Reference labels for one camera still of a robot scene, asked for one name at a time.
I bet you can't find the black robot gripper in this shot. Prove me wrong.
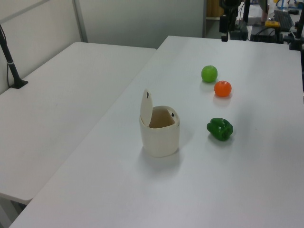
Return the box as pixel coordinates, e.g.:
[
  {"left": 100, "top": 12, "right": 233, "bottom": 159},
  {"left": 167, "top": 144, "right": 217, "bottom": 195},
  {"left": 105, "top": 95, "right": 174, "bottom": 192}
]
[{"left": 218, "top": 0, "right": 241, "bottom": 42}]

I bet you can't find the cream round bin lid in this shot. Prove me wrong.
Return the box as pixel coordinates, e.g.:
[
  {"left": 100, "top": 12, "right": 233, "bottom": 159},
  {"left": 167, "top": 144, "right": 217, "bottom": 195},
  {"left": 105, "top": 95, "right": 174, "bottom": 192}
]
[{"left": 140, "top": 88, "right": 154, "bottom": 129}]

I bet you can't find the cream plastic garbage bin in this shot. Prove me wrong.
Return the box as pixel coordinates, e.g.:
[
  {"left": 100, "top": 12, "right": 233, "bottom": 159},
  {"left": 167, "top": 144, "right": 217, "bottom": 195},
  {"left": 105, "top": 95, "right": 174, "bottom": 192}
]
[{"left": 138, "top": 105, "right": 181, "bottom": 158}]

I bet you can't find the black upright stand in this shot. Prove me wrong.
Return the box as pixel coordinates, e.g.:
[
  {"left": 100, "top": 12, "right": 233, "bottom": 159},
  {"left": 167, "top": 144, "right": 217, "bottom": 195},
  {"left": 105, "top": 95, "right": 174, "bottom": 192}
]
[{"left": 229, "top": 0, "right": 250, "bottom": 40}]

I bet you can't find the black equipment case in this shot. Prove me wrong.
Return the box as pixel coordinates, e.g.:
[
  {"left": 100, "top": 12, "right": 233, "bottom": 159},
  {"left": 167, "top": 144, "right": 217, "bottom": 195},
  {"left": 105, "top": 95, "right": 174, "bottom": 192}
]
[{"left": 249, "top": 24, "right": 284, "bottom": 44}]

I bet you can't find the green toy apple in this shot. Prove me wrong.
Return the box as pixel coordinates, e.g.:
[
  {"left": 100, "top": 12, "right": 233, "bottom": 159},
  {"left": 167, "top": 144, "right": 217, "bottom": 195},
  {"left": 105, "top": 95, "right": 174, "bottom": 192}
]
[{"left": 201, "top": 65, "right": 218, "bottom": 83}]

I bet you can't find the black computer keyboard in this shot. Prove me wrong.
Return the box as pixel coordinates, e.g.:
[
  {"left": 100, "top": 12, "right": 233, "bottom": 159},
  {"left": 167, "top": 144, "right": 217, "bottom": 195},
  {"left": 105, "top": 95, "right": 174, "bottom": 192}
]
[{"left": 273, "top": 9, "right": 296, "bottom": 31}]

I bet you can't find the orange toy tangerine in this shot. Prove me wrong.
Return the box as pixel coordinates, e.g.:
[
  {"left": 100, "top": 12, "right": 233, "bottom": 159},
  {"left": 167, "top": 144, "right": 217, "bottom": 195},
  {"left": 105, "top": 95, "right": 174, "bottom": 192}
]
[{"left": 214, "top": 80, "right": 232, "bottom": 98}]

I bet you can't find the black tripod clamp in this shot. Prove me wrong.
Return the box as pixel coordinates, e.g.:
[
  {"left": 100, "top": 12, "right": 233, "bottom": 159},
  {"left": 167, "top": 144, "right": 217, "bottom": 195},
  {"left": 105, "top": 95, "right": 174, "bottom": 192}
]
[{"left": 282, "top": 20, "right": 304, "bottom": 51}]

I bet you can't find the green toy bell pepper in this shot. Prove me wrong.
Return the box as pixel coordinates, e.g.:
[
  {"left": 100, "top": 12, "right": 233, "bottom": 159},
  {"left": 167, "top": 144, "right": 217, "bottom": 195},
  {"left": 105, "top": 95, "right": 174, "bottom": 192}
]
[{"left": 206, "top": 117, "right": 234, "bottom": 142}]

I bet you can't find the white side table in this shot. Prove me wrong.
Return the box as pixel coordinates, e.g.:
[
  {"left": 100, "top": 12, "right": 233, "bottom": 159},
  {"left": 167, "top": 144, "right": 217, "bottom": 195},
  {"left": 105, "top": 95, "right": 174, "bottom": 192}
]
[{"left": 0, "top": 42, "right": 158, "bottom": 205}]

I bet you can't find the silver partition post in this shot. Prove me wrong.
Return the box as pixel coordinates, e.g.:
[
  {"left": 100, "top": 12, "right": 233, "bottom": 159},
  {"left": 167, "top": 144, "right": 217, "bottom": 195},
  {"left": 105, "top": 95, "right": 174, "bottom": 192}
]
[{"left": 72, "top": 0, "right": 89, "bottom": 44}]

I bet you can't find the black camera pole with base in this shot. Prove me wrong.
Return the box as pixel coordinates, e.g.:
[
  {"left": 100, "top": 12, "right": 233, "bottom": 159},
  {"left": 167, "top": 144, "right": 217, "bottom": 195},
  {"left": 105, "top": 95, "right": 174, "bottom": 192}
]
[{"left": 0, "top": 23, "right": 29, "bottom": 89}]

